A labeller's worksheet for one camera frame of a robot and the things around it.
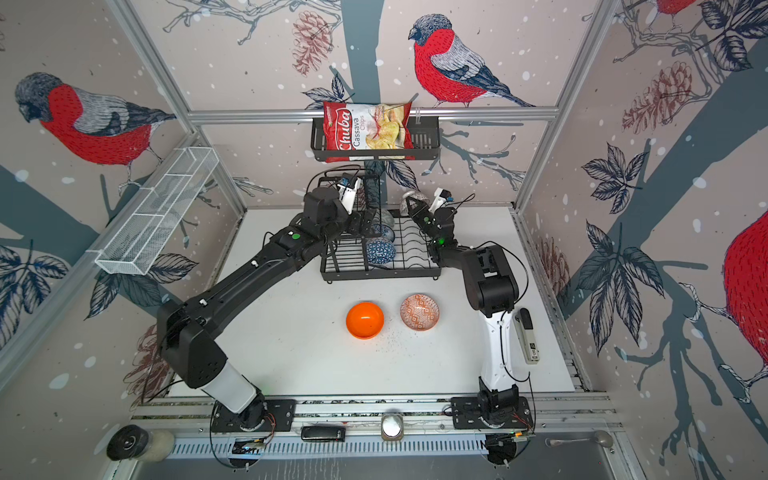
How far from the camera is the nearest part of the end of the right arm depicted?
0.82m

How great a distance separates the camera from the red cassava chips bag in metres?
0.87

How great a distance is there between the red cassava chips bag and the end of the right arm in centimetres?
17
